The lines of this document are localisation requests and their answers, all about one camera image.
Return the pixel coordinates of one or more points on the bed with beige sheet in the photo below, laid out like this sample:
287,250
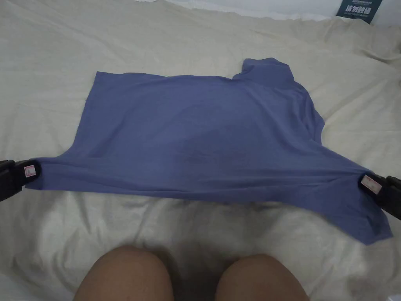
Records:
94,47

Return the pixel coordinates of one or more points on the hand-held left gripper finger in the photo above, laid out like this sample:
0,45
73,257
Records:
15,177

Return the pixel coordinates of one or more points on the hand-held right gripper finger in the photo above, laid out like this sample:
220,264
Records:
383,194

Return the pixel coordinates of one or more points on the person's legs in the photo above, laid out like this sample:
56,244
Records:
131,276

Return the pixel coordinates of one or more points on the blue shirt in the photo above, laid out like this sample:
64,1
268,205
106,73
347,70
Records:
194,131

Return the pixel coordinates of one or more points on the dark sign card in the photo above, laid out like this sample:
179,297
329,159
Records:
359,8

